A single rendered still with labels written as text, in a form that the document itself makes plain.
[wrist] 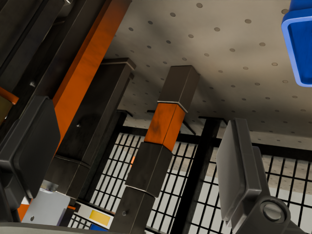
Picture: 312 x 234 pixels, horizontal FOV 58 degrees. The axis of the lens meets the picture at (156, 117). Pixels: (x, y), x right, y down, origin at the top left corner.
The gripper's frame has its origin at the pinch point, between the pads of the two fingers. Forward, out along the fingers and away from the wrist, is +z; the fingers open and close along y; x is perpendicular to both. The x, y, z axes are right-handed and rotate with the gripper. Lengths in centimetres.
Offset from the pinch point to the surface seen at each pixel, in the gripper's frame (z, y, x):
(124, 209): 13.2, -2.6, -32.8
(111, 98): 33.6, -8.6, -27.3
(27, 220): 14, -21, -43
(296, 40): 18.5, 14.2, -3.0
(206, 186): 143, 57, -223
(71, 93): 17.7, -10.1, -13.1
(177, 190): 149, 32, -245
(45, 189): 11.4, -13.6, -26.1
